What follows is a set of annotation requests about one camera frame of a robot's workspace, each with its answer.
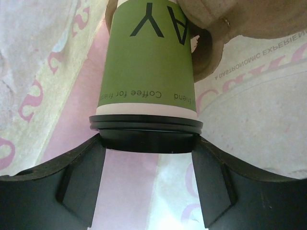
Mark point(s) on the black plastic cup lid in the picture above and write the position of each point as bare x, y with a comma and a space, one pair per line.
147, 133

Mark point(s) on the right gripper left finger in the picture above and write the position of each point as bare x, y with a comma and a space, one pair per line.
59, 194

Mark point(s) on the brown paper takeout bag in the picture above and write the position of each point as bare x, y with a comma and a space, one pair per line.
52, 52

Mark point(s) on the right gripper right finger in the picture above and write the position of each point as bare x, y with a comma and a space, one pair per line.
235, 195

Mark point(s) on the green paper coffee cup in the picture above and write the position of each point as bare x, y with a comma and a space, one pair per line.
148, 68

